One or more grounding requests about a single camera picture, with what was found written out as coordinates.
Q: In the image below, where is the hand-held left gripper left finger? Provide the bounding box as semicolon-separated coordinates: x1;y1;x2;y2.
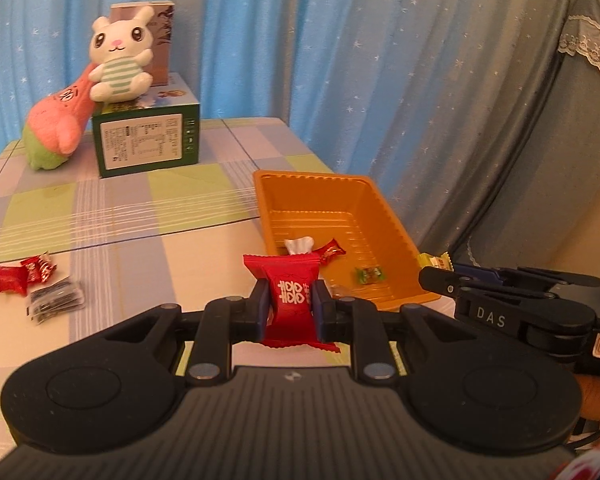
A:
97;280;273;386

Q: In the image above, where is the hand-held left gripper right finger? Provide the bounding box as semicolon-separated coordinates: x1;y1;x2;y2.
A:
311;280;486;386

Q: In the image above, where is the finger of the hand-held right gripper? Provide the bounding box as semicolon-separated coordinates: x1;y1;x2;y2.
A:
452;261;551;286
418;266;468;307

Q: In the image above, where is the yellow white candy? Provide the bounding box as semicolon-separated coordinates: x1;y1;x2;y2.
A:
417;251;453;272

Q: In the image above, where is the large red snack packet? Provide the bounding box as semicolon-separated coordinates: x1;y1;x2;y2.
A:
243;252;341;353

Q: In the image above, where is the small red candy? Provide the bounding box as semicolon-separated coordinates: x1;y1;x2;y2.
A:
314;238;347;266

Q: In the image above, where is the white snack packet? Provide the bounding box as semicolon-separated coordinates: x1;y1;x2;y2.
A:
284;236;315;255

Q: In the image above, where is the orange plastic tray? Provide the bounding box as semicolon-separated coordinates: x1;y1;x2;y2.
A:
252;170;442;311

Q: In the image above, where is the pile of snack packets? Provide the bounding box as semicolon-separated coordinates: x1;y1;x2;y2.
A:
0;254;86;326

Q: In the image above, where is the red white printed cloth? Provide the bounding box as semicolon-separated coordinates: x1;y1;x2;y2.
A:
550;442;600;480

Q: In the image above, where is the grey lace chair cover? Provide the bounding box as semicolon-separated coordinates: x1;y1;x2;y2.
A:
460;0;600;286

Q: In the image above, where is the green cardboard box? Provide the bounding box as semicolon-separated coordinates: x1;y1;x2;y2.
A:
91;72;202;178

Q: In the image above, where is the tall printed cardboard box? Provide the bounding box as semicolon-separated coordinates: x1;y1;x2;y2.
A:
111;1;176;86

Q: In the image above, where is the star print curtain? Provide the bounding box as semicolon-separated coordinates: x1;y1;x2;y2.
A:
0;0;600;281

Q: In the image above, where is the pink green plush toy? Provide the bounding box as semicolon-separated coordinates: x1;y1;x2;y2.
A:
22;62;101;170

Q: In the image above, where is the white rabbit plush toy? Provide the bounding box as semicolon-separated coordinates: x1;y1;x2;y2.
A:
87;7;155;103

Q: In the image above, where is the black cable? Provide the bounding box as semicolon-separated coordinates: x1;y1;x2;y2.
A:
567;412;600;453

